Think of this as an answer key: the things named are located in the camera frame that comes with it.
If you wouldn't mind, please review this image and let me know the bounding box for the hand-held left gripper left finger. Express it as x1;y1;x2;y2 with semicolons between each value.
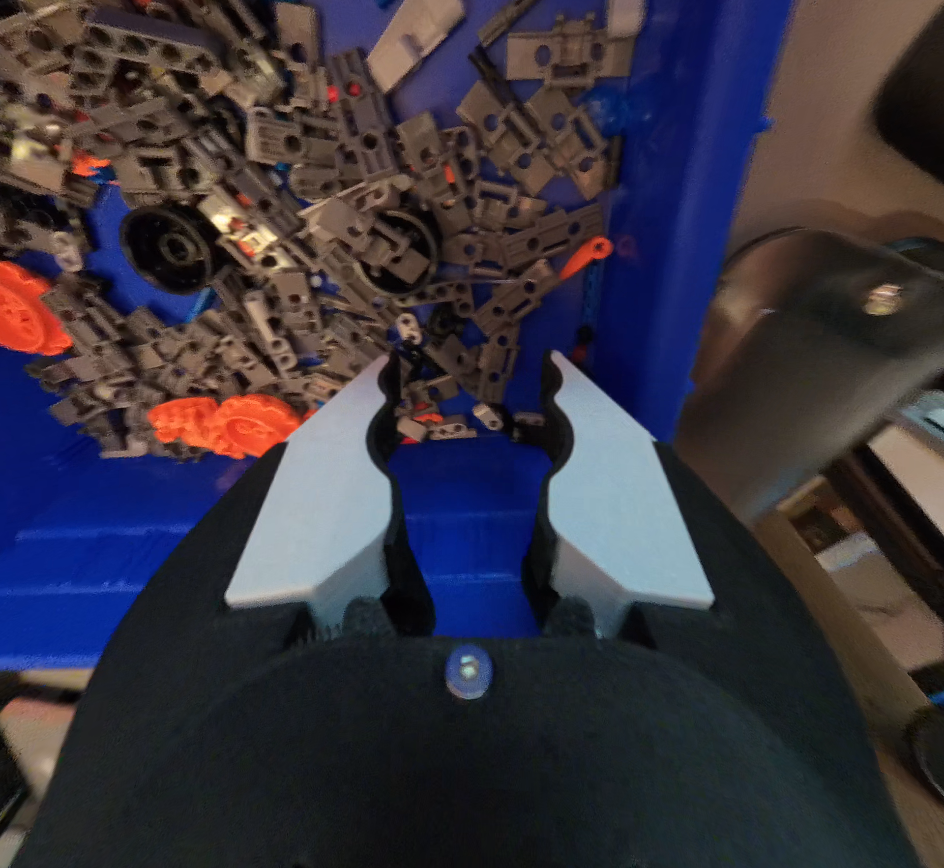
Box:
223;354;436;639

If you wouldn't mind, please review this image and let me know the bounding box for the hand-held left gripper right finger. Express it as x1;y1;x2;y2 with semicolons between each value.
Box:
520;350;716;639

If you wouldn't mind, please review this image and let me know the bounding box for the blue plastic storage bin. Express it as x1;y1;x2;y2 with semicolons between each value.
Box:
0;0;812;673

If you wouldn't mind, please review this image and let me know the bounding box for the pile of grey building pieces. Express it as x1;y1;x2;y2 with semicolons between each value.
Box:
0;0;639;463

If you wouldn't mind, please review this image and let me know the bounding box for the orange sprocket wheel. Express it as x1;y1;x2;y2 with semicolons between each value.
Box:
206;393;305;459
0;261;75;356
147;396;222;450

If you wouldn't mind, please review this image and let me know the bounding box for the orange thin lever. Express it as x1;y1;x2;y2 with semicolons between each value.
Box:
558;237;615;282

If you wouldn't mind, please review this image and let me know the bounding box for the black round wheel hub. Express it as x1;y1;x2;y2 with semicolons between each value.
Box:
120;203;222;296
354;211;443;297

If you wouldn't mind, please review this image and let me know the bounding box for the light grey flat panel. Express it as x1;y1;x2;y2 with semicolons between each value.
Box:
366;0;467;94

